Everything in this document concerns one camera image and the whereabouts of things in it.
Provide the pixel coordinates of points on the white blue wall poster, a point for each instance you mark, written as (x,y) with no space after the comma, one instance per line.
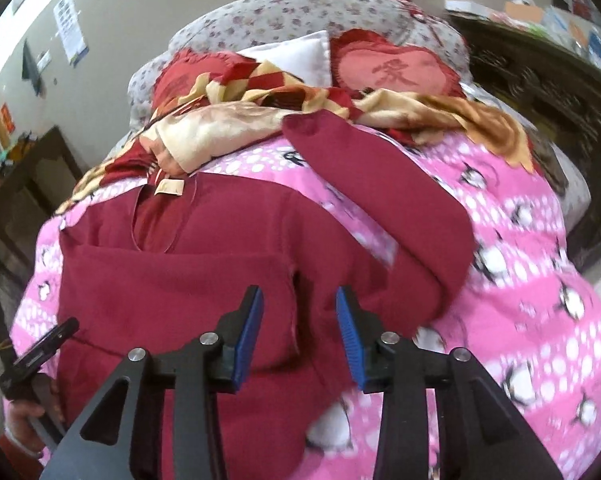
(70,27)

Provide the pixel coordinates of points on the white pillow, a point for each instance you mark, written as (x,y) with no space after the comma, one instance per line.
(300,55)

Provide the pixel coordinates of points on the dark carved wooden cabinet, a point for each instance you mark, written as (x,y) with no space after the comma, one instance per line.
(540,90)

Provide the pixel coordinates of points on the red fringed pillow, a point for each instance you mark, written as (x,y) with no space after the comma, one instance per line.
(185,77)

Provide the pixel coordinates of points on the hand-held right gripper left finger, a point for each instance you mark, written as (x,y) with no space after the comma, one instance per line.
(248,340)

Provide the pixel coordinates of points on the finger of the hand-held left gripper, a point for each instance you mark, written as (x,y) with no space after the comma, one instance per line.
(43,349)

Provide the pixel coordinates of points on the dark wooden side table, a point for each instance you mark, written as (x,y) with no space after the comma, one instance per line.
(28,185)

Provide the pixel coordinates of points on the dark red long-sleeved shirt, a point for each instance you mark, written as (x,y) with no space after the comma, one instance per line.
(180,260)

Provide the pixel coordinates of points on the grey fuzzy cloth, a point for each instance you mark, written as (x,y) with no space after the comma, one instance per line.
(562,180)

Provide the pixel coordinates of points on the black wall hanging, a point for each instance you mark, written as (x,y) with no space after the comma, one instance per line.
(33,67)

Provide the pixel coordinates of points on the red tassel ornament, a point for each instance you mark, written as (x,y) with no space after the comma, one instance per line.
(413,7)

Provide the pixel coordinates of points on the pile of colourful packets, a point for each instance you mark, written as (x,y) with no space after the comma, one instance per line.
(555,20)

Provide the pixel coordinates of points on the red gold checkered blanket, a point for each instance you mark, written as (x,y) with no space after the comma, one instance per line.
(240,120)

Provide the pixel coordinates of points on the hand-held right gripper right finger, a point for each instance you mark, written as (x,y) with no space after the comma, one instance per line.
(353,340)

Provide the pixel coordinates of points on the red heart-shaped pillow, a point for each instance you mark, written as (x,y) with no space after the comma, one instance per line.
(395,67)

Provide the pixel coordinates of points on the person's left hand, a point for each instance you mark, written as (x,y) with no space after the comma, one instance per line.
(23,417)

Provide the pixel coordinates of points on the pink penguin print blanket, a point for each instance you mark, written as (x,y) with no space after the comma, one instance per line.
(520,270)

